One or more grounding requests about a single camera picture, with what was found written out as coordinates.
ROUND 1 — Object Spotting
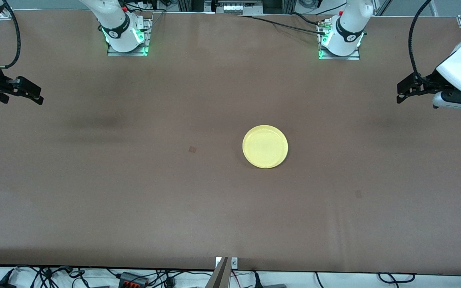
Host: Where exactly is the yellow round plate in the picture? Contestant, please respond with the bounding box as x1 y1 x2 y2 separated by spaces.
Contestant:
242 125 289 169

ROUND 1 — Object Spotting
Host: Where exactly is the white terminal block device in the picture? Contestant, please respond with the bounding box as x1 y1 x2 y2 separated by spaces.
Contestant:
214 0 264 15

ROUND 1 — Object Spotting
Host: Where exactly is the black orange power strip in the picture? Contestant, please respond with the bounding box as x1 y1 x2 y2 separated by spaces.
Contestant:
118 272 149 288

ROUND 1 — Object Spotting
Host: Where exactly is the brown table cloth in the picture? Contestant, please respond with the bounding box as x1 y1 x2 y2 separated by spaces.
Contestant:
0 10 461 276

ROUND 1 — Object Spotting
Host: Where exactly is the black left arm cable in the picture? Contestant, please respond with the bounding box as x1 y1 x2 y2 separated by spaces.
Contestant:
409 0 439 88

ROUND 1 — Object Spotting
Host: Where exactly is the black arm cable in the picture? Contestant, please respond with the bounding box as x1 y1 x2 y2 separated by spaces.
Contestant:
409 0 439 88
0 0 21 69

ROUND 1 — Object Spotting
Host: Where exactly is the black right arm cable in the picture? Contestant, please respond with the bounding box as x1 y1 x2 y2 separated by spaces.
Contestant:
0 0 21 69

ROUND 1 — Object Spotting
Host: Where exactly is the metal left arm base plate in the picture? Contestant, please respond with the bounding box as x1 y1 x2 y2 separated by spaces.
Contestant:
319 22 361 61

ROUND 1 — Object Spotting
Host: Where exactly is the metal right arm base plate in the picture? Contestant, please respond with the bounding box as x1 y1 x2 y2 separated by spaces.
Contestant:
107 18 151 57

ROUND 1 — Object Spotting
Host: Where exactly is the short black table cable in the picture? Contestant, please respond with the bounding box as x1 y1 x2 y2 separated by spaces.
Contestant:
291 12 329 26

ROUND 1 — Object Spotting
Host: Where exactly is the long black table cable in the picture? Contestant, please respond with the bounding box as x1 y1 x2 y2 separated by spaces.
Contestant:
239 15 327 36

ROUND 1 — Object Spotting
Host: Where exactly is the looped black floor cable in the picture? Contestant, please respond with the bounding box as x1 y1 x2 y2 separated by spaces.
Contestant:
378 273 416 284

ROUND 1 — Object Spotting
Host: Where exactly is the white pole clamp bracket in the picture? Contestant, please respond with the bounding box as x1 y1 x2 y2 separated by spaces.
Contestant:
215 257 239 269

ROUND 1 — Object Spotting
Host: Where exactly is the grey camera stand pole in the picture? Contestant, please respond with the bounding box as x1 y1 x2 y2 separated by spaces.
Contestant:
206 257 231 288

